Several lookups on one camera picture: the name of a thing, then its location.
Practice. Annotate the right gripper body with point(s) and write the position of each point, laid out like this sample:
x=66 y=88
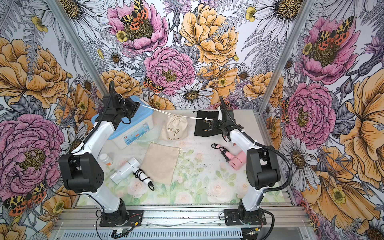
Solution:
x=219 y=124

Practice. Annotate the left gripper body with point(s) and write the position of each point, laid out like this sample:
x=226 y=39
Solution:
x=127 y=109

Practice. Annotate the pink hair dryer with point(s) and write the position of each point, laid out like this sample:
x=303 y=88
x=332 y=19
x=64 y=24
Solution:
x=235 y=161

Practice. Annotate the beige cloth bag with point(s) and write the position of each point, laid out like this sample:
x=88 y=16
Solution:
x=176 y=126
x=160 y=162

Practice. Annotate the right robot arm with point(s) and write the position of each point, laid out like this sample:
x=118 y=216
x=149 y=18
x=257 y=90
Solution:
x=262 y=169

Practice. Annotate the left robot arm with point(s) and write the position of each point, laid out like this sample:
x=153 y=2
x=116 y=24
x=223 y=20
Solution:
x=80 y=169

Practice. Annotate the black hair dryer pouch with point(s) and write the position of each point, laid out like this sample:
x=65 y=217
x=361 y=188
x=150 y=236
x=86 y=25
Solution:
x=207 y=124

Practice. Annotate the white hair dryer left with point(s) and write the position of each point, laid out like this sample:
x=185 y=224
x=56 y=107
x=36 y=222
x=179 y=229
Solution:
x=132 y=167

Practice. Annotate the blue lidded storage box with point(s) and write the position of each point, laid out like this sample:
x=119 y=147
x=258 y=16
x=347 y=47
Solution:
x=140 y=124

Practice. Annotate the small white pill bottle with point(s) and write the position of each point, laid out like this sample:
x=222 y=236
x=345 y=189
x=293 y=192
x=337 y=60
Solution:
x=106 y=159

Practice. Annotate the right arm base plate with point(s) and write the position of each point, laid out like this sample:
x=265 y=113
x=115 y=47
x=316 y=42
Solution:
x=240 y=217

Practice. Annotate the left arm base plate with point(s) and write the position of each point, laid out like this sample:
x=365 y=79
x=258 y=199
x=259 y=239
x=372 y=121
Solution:
x=132 y=218

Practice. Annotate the aluminium front rail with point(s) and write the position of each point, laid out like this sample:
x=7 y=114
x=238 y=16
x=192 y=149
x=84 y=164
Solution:
x=194 y=222

